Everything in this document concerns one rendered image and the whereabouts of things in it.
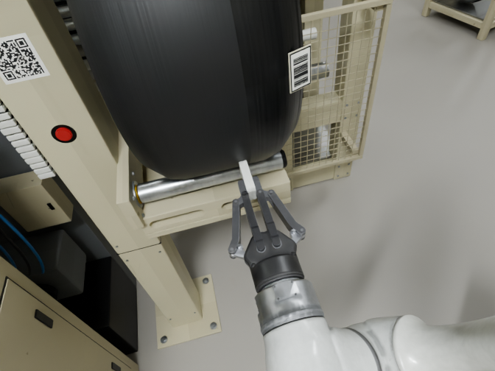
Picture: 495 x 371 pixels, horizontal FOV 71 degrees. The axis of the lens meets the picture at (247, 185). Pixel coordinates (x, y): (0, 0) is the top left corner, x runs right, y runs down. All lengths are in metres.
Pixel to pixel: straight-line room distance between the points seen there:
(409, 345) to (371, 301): 1.09
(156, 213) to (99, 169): 0.16
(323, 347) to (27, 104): 0.63
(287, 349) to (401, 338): 0.16
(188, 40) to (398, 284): 1.43
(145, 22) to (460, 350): 0.53
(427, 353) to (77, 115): 0.69
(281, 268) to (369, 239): 1.29
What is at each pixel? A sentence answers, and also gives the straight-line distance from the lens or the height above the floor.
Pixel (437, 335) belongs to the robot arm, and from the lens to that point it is 0.54.
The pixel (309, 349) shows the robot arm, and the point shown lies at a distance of 0.47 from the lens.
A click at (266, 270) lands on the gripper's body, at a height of 1.02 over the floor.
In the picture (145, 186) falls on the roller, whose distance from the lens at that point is 0.80.
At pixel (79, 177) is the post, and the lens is 0.87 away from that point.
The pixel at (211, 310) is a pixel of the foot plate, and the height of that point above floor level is 0.01.
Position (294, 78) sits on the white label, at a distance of 0.52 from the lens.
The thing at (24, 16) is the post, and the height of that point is 1.28.
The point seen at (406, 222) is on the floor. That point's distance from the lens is 1.88.
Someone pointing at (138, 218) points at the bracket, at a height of 0.89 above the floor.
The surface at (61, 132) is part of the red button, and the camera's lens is 0.78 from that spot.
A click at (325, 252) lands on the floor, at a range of 1.71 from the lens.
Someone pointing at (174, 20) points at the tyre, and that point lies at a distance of 0.47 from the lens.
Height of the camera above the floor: 1.47
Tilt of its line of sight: 48 degrees down
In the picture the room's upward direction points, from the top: 9 degrees counter-clockwise
